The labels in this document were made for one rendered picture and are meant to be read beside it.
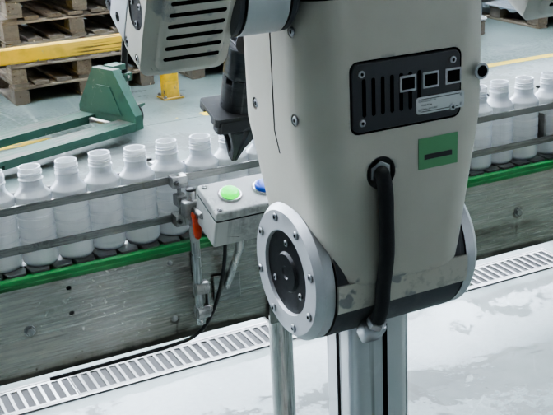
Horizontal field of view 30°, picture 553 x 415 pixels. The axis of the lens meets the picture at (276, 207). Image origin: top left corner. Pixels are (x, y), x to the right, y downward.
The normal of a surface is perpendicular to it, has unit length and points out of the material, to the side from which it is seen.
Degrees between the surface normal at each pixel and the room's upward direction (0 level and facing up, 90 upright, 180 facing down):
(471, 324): 0
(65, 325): 90
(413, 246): 90
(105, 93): 90
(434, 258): 90
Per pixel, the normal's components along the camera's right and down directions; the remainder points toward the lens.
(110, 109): -0.68, 0.28
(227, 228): 0.44, 0.59
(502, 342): -0.04, -0.94
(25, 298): 0.45, 0.29
